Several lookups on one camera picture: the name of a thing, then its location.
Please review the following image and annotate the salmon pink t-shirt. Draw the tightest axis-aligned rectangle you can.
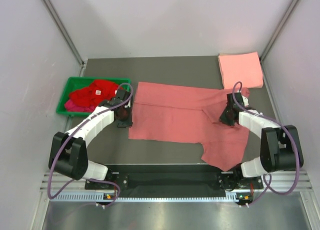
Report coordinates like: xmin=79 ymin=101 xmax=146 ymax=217
xmin=128 ymin=82 xmax=249 ymax=171

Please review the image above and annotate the green plastic bin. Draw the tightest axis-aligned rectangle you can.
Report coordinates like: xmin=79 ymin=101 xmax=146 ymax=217
xmin=56 ymin=77 xmax=131 ymax=117

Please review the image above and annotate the red t-shirt in bin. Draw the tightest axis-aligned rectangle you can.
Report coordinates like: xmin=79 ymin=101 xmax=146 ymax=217
xmin=69 ymin=79 xmax=119 ymax=107

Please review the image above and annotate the aluminium left corner post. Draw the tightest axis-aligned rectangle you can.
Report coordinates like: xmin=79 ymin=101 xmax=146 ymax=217
xmin=41 ymin=0 xmax=85 ymax=66

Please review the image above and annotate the folded light pink t-shirt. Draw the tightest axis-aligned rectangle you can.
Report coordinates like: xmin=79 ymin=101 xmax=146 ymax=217
xmin=218 ymin=52 xmax=264 ymax=89

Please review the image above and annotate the aluminium frame rail front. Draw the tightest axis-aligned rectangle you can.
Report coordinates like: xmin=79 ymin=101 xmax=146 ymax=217
xmin=40 ymin=171 xmax=313 ymax=192

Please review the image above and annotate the aluminium right corner post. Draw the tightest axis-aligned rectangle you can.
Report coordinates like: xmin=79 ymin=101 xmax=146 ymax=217
xmin=259 ymin=0 xmax=307 ymax=62

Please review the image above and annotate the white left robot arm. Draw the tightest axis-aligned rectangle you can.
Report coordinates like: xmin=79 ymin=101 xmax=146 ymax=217
xmin=48 ymin=89 xmax=133 ymax=189

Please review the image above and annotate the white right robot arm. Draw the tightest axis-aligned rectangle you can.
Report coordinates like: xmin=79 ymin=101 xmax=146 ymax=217
xmin=219 ymin=92 xmax=304 ymax=188

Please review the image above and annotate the magenta t-shirt in bin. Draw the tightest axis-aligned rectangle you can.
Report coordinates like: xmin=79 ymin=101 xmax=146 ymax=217
xmin=64 ymin=99 xmax=95 ymax=113

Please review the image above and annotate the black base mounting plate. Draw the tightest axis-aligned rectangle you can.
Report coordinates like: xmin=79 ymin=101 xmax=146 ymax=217
xmin=84 ymin=164 xmax=265 ymax=198

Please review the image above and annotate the grey slotted cable duct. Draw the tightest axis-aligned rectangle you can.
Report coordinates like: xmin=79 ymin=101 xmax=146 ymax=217
xmin=50 ymin=192 xmax=253 ymax=202

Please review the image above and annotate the aluminium corner post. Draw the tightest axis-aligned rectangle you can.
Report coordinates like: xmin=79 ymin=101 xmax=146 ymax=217
xmin=41 ymin=0 xmax=85 ymax=66
xmin=259 ymin=0 xmax=307 ymax=62

